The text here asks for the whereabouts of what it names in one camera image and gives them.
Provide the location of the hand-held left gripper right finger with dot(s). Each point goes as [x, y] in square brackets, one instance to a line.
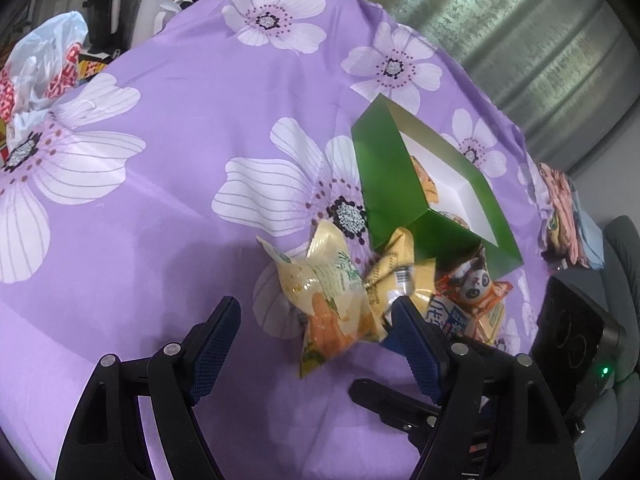
[417, 355]

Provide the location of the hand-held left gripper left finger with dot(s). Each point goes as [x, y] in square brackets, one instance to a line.
[215, 355]

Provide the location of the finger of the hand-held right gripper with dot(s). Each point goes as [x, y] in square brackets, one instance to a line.
[385, 400]

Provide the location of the blue white snack packet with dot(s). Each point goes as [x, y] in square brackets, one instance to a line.
[450, 320]

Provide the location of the orange panda snack packet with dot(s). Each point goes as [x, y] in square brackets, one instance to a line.
[472, 282]

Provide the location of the crinkled yellow snack packet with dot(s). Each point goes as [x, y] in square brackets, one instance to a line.
[395, 265]

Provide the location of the yellow orange snack bag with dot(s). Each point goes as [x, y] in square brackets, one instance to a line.
[330, 300]

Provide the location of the green cardboard box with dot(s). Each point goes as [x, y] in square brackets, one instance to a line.
[390, 185]

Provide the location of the tan snack packet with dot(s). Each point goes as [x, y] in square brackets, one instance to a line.
[425, 180]

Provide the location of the pile of folded clothes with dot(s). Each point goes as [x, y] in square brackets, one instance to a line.
[565, 215]

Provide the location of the purple floral blanket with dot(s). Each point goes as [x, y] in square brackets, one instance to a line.
[175, 85]

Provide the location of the silver grey curtain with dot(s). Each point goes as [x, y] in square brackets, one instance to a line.
[525, 25]

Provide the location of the white red plastic bag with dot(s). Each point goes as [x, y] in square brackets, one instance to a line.
[45, 60]

